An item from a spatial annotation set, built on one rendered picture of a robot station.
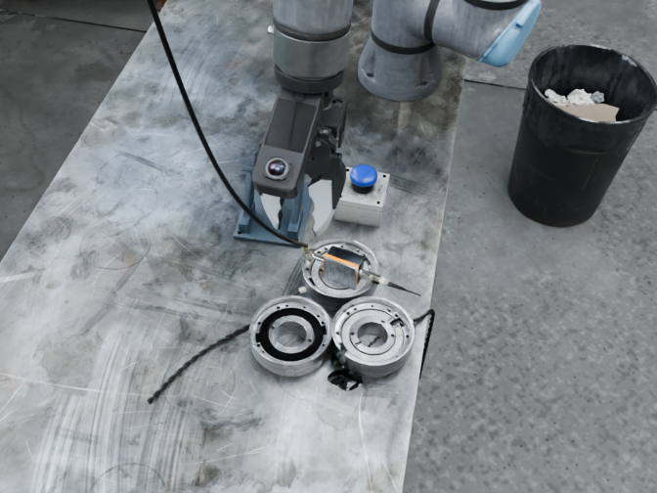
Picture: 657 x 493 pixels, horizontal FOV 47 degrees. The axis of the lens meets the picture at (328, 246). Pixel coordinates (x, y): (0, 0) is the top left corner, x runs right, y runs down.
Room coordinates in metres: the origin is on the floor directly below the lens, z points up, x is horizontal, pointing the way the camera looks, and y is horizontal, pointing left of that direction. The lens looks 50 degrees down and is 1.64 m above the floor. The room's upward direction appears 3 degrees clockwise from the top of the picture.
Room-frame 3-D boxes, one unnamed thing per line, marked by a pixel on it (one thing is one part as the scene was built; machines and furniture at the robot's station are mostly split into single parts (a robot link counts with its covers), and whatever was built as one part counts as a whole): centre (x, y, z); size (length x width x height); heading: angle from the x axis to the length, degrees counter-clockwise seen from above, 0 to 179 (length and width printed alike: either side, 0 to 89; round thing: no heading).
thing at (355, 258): (0.62, -0.05, 0.85); 0.17 x 0.02 x 0.04; 68
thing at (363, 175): (0.79, -0.05, 0.85); 0.04 x 0.04 x 0.05
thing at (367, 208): (0.79, -0.05, 0.82); 0.08 x 0.07 x 0.05; 170
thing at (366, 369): (0.54, -0.06, 0.82); 0.10 x 0.10 x 0.04
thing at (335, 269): (0.62, -0.02, 0.85); 0.05 x 0.02 x 0.04; 68
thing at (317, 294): (0.64, -0.02, 0.82); 0.10 x 0.10 x 0.04
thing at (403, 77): (1.12, -0.11, 0.85); 0.15 x 0.15 x 0.10
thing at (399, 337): (0.54, -0.06, 0.82); 0.08 x 0.08 x 0.02
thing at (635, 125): (1.63, -0.67, 0.21); 0.34 x 0.34 x 0.43
